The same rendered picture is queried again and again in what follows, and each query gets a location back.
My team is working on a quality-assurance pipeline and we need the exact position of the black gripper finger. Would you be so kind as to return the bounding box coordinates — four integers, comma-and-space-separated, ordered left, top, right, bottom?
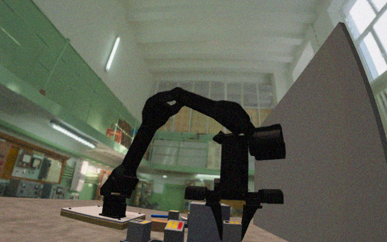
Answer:
205, 203, 223, 240
241, 205, 262, 241

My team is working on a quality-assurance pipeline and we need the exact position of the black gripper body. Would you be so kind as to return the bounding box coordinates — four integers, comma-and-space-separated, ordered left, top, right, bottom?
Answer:
185, 159, 284, 206

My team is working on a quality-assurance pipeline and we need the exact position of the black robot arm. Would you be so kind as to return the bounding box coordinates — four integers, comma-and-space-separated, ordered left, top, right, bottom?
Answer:
99, 87, 286, 218

